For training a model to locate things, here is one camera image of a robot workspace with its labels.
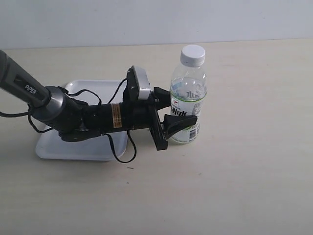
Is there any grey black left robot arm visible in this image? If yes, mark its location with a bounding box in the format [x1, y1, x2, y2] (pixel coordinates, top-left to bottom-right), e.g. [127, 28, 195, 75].
[0, 52, 197, 150]

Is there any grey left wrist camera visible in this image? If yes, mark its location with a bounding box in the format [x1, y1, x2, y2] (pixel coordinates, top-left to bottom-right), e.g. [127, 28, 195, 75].
[126, 66, 151, 101]

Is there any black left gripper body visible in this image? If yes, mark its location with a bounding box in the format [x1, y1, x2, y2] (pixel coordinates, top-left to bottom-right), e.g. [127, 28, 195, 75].
[122, 92, 168, 151]

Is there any white bottle cap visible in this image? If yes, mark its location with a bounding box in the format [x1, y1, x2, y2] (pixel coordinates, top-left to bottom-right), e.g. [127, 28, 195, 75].
[180, 45, 206, 68]

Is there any white rectangular plastic tray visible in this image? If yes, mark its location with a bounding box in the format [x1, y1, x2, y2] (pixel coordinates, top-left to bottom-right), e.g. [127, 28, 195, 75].
[35, 80, 128, 161]

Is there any clear plastic drink bottle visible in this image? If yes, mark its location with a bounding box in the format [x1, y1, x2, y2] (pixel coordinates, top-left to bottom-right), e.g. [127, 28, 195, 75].
[168, 45, 208, 145]

